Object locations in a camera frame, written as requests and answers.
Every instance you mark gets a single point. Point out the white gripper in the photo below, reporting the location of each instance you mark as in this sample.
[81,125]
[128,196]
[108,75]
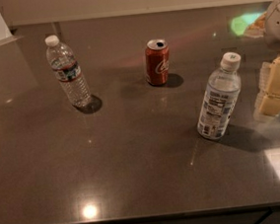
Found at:
[279,24]

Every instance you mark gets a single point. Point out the blue label plastic bottle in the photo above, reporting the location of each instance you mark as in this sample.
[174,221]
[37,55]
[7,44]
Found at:
[222,90]

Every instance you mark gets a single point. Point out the clear plastic water bottle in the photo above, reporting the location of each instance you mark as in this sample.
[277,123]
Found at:
[67,71]

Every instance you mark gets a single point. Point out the green and orange snack bag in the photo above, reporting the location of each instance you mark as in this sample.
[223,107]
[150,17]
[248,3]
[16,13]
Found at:
[249,25]

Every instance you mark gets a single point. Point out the red soda can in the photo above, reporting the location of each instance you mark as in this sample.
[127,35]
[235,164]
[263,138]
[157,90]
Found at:
[157,61]

